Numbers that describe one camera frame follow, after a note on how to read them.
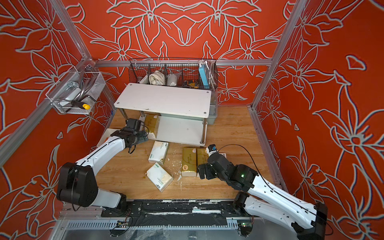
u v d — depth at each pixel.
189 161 0.83
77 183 0.42
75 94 0.70
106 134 0.97
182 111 0.71
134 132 0.70
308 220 0.40
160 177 0.79
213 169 0.55
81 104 0.64
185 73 0.98
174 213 0.73
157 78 0.88
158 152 0.90
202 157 0.84
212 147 0.65
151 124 0.93
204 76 0.86
